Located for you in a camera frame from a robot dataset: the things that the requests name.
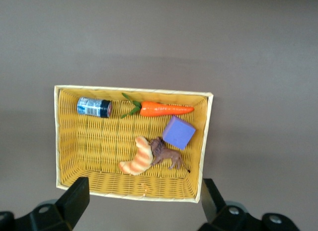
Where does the brown table cover cloth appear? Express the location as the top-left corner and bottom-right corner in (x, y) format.
(0, 0), (318, 231)

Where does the orange toy carrot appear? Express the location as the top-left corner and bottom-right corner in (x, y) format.
(120, 92), (195, 119)

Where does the brown toy lion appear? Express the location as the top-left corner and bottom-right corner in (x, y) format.
(149, 137), (191, 173)

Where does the blue jar with black lid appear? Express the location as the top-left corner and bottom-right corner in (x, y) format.
(77, 96), (113, 118)

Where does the purple foam cube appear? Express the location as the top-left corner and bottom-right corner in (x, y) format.
(162, 115), (196, 151)

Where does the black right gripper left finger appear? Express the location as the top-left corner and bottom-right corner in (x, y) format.
(0, 176), (90, 231)

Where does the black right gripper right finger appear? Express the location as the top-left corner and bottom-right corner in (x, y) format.
(198, 177), (303, 231)

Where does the striped toy croissant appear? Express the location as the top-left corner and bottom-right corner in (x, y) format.
(118, 136), (154, 176)

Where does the yellow woven basket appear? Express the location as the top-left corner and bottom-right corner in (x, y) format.
(54, 85), (214, 204)

